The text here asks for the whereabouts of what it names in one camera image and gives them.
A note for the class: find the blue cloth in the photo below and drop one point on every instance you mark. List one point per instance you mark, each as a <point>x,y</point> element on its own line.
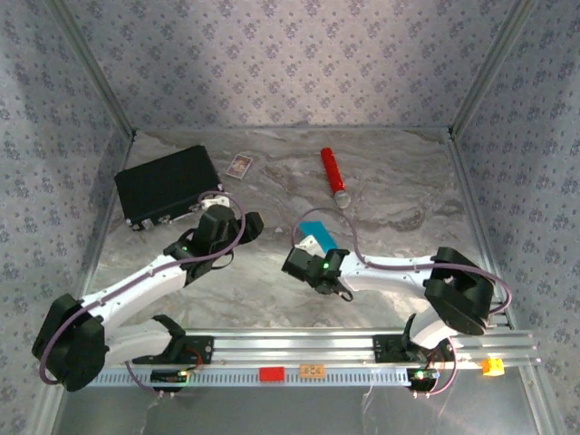
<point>319,231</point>

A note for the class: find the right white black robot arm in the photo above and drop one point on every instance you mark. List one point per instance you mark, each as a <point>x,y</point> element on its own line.
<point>389,276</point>

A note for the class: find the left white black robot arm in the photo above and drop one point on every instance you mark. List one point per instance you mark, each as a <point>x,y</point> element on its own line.
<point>136,290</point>

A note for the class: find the small printed card box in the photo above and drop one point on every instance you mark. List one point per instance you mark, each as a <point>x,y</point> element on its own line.
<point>238,165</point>

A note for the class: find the black hard case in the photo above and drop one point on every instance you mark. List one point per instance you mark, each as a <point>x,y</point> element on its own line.
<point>167,186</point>

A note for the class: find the red microphone with silver head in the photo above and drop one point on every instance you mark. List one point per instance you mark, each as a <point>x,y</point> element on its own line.
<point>333,174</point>

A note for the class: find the orange number tag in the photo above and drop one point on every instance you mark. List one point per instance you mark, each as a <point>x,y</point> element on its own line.
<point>312,370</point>

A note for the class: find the red rectangular block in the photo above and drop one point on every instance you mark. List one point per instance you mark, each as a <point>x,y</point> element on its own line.
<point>272,374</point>

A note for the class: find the left black controller board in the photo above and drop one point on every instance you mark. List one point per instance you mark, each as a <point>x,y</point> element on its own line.
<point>165,376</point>

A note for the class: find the black controller board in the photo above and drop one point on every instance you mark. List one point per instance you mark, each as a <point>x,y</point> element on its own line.
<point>421,376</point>
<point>165,376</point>

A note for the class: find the right black controller board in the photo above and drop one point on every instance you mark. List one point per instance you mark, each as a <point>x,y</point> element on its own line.
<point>421,376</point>

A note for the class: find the yellow orange block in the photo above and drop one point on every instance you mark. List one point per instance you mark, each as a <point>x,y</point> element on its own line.
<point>493,367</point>

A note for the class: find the aluminium mounting rail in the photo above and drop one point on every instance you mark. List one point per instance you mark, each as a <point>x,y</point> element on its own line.
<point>290,346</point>

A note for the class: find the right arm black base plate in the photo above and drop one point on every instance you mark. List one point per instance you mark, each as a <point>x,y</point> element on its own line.
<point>385,349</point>

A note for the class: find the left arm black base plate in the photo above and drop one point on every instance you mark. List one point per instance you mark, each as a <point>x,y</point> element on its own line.
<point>206,349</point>

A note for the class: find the aluminium frame side bar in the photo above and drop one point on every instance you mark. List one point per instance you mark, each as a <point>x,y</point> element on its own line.
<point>90,276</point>
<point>473,204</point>

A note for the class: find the aluminium frame post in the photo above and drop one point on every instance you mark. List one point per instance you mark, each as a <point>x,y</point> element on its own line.
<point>491,68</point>

